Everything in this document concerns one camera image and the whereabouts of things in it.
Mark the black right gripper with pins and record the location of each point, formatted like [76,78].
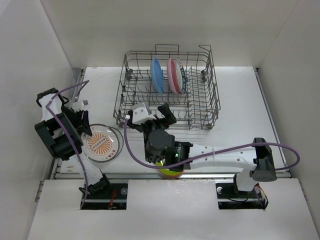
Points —
[170,119]

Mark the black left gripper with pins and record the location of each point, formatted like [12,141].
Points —
[85,126]

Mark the white plate colourful print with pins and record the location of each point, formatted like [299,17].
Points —
[102,146]

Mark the white patterned plate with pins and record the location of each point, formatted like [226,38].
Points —
[117,142]

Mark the pink plastic plate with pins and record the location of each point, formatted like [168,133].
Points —
[172,76]

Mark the blue plastic plate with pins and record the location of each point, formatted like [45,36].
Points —
[157,76]

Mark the white plate teal rim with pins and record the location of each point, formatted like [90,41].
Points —
[181,76]

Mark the lime green plastic plate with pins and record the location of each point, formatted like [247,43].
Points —
[165,170]

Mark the orange plastic plate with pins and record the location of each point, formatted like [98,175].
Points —
[170,177]

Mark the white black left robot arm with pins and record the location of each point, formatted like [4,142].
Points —
[60,130]

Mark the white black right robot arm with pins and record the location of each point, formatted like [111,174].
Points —
[255,160]

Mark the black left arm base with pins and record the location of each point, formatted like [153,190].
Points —
[115,199]

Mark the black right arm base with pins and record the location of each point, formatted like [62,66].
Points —
[229,198]

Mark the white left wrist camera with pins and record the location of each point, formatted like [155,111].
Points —
[80,105]

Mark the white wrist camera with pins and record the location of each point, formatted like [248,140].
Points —
[80,105]
[141,113]

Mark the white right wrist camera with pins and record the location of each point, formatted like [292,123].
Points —
[141,113]

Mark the grey wire dish rack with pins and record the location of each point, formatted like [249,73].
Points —
[197,108]

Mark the aluminium table frame rail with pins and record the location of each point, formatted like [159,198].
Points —
[244,115]

